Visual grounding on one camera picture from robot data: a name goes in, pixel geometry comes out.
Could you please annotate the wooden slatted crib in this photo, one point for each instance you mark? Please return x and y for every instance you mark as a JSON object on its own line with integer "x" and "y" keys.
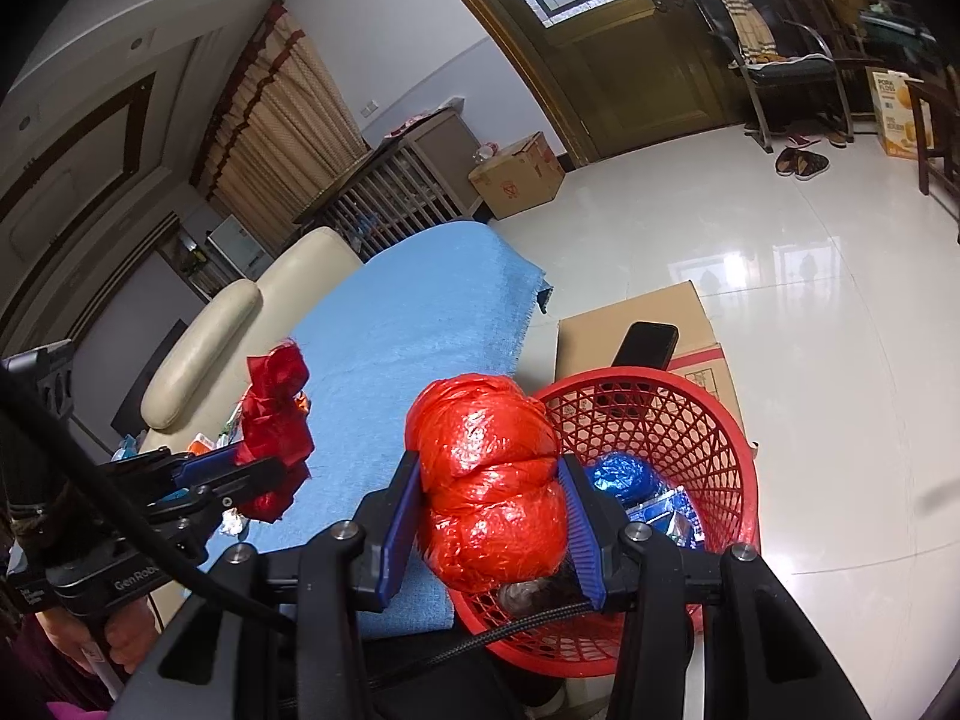
{"x": 397, "y": 195}

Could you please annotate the person's left hand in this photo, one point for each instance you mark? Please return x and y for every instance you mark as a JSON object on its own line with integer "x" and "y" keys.
{"x": 124, "y": 634}

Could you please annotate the striped scarf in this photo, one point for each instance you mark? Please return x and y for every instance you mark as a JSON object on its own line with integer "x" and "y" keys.
{"x": 750, "y": 22}

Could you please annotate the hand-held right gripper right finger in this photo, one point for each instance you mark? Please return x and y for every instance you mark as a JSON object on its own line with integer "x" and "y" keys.
{"x": 585, "y": 532}

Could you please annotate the wooden glazed door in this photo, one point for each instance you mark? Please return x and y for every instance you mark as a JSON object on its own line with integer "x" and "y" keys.
{"x": 622, "y": 75}

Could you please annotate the yellow printed box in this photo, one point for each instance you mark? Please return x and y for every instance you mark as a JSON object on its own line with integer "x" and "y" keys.
{"x": 896, "y": 120}

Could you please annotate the beige leather sofa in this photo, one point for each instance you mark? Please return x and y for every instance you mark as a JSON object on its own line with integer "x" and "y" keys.
{"x": 202, "y": 360}

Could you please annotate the beige curtain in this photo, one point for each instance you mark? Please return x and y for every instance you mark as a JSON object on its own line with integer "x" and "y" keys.
{"x": 285, "y": 135}

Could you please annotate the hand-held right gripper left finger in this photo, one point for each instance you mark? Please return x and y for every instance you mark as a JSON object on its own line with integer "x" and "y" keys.
{"x": 397, "y": 532}

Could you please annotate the brown shoe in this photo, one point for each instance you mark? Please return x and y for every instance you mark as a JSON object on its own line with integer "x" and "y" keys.
{"x": 814, "y": 166}
{"x": 789, "y": 161}

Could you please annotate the cluttered dark side table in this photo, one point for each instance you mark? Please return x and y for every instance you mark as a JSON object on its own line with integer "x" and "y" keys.
{"x": 896, "y": 34}

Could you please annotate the large cardboard box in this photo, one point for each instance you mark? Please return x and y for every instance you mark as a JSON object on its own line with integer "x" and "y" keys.
{"x": 622, "y": 315}

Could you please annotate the black smartphone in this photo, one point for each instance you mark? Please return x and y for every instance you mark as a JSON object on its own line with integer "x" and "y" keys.
{"x": 645, "y": 345}

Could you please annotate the red plastic basket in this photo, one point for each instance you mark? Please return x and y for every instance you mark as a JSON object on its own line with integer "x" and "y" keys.
{"x": 675, "y": 427}

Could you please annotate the metal frame chair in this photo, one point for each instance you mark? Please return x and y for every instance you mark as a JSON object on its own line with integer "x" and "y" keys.
{"x": 787, "y": 67}

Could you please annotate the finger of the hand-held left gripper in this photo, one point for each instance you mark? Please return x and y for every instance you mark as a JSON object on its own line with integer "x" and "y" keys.
{"x": 204, "y": 465}
{"x": 240, "y": 495}

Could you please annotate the white standing air conditioner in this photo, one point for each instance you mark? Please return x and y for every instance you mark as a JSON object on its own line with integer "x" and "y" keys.
{"x": 240, "y": 247}

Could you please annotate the round red plastic bag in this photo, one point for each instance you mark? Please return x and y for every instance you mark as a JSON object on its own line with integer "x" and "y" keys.
{"x": 487, "y": 480}

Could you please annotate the wooden chair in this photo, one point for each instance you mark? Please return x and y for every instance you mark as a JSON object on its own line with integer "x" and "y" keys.
{"x": 926, "y": 157}

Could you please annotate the blue plastic bag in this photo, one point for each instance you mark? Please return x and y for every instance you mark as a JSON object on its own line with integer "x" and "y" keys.
{"x": 619, "y": 476}

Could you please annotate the small cardboard box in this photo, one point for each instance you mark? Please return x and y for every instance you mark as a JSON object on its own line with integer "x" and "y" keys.
{"x": 517, "y": 180}

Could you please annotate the dark display cabinet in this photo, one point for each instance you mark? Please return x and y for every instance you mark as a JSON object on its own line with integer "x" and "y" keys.
{"x": 191, "y": 259}

